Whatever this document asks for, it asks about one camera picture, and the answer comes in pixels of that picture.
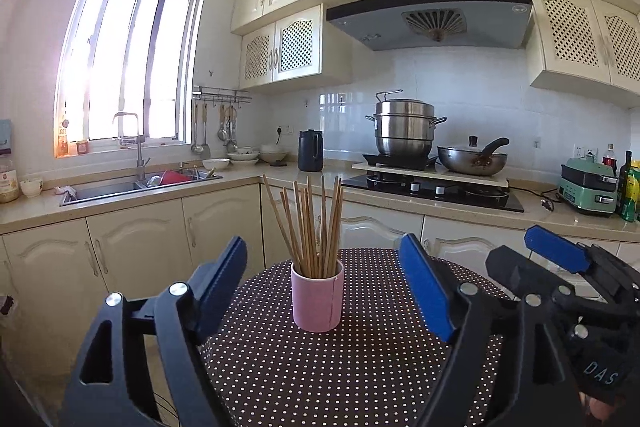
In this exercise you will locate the black glass gas stove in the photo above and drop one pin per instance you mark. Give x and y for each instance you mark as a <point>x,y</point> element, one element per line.
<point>475,199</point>

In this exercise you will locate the stainless steel sink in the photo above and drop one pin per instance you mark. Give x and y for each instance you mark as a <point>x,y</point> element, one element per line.
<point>105,191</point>

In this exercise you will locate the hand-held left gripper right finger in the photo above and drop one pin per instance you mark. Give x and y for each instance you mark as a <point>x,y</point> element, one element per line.
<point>427,287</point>

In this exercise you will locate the small white cup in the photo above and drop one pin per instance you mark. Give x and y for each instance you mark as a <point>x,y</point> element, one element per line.
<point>31,188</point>

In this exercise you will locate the stack of white bowls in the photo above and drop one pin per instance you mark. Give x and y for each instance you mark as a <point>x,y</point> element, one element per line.
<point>274,154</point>

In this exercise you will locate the pink cup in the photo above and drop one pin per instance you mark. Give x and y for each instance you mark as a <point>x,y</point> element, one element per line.
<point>317,302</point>

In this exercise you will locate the metal wall utensil rack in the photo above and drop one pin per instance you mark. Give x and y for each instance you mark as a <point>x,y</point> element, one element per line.
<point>220,93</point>

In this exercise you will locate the yellow-green bottle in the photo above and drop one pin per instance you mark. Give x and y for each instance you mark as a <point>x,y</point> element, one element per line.
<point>634,197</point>

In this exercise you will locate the wall outlet with plug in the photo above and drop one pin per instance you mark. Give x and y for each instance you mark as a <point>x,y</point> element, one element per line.
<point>284,129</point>

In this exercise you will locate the cream base cabinets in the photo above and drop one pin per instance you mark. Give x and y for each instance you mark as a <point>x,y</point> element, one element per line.
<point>130,247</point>

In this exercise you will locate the small glass jar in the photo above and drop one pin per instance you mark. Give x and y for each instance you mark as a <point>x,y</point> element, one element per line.
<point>82,147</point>

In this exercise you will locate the glass jar with brown lid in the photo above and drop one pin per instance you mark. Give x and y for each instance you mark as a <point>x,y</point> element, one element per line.
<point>8,182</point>

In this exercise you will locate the green electric grill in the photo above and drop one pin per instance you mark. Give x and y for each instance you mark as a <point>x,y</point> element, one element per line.
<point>585,197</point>

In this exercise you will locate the cream lattice-door cabinet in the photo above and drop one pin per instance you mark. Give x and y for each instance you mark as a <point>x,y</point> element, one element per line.
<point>295,42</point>
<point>565,32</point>

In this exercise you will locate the black electric kettle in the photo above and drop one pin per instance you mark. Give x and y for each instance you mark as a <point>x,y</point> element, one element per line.
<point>310,154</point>

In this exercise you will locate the sliding kitchen window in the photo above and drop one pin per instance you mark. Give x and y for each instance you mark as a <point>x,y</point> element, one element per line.
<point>135,57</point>

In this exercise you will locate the black induction cooker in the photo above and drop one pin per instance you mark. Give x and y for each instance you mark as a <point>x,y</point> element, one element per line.
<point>395,161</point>

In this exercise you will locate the orange bottle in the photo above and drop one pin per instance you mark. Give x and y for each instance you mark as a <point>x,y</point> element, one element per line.
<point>62,139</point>

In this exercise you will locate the grey range hood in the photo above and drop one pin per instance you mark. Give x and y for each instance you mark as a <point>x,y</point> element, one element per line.
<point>380,17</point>

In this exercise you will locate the bunch of wooden chopsticks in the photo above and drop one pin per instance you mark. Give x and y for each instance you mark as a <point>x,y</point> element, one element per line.
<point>307,237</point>

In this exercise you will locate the hanging metal ladle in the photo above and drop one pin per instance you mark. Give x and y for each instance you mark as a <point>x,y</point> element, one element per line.
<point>222,134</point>

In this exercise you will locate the red-label drink bottle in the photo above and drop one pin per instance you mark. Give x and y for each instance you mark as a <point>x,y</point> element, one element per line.
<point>609,159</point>

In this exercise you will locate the white bowl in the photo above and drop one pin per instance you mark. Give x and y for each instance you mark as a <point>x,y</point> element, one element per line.
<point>216,164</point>

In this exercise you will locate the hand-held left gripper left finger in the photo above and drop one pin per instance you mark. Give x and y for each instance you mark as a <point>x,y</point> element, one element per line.
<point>222,279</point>

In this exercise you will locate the person's right hand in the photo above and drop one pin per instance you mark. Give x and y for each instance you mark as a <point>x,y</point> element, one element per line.
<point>597,409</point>

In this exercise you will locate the metal sink faucet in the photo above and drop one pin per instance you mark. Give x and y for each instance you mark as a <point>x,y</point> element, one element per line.
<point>140,157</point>

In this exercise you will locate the teal carton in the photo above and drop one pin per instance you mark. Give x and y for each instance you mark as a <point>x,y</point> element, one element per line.
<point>5,134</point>

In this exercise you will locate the stainless steel steamer pot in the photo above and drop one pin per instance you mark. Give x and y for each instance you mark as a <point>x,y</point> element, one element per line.
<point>402,132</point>

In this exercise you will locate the white wall outlet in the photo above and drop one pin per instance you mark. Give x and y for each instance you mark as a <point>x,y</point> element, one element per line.
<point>585,152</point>

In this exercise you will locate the red dish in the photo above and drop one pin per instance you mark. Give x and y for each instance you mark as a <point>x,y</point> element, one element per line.
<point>175,178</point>

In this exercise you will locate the pink cloth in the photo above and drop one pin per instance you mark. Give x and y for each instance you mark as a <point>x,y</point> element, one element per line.
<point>65,191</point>

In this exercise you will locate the cream stove cover board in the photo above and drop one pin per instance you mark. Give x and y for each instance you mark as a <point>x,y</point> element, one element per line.
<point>475,181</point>

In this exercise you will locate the dark glass bottle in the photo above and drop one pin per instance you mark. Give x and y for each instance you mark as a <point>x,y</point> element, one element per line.
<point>624,182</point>

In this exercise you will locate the steel wok with lid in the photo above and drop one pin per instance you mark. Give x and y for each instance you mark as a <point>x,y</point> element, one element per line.
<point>465,162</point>

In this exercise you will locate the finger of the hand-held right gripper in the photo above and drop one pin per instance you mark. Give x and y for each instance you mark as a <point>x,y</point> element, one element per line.
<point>510,267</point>
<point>555,247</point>

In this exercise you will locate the hanging metal spoon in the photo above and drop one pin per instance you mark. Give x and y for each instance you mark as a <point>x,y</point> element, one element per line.
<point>232,144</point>

